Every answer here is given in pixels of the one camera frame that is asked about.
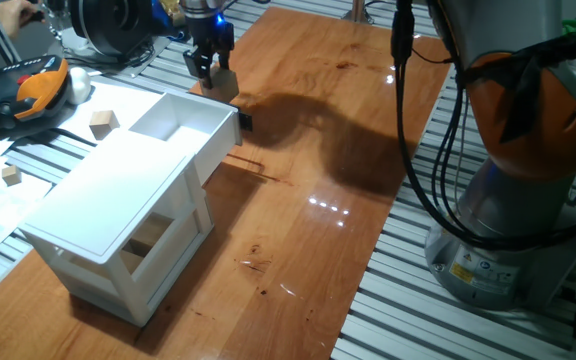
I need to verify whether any aluminium frame post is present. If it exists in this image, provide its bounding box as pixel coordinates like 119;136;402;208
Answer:
341;0;375;25

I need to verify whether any white two-drawer cabinet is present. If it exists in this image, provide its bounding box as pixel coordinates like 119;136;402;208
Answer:
19;128;215;327

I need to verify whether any gold foil object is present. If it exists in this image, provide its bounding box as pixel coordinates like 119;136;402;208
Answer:
160;0;187;26

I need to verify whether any orange black teach pendant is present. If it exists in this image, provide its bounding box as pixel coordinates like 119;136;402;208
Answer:
0;54;72;132

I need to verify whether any white drawer with black handle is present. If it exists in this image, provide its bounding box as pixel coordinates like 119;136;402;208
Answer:
128;89;254;187

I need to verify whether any white drawer without handle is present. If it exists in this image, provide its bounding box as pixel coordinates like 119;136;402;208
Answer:
130;222;204;309

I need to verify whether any person's bare hand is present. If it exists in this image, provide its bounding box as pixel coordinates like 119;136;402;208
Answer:
0;0;42;40

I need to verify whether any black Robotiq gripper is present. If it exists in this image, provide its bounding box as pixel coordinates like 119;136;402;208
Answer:
182;13;237;91

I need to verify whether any small wooden cube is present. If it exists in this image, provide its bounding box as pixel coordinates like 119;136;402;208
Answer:
1;164;23;187

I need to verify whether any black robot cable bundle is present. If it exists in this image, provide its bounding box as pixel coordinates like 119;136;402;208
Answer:
390;0;576;253

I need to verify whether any white rounded mouse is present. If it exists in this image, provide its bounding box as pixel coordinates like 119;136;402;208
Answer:
67;66;92;106

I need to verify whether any glossy brown wooden board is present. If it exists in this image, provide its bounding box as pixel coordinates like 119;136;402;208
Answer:
0;5;454;360

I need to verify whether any white paper sheet under cubes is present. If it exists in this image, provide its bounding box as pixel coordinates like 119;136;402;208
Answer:
52;79;169;146

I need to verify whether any black round reel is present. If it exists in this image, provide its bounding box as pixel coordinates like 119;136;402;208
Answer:
70;0;155;56

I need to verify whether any large pale wooden cube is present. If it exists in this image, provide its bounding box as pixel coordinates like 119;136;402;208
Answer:
210;67;240;105

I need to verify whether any medium wooden cube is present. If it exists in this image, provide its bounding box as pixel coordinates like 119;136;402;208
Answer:
88;109;121;140

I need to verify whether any blue cloth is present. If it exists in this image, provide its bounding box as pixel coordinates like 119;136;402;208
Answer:
150;0;189;41

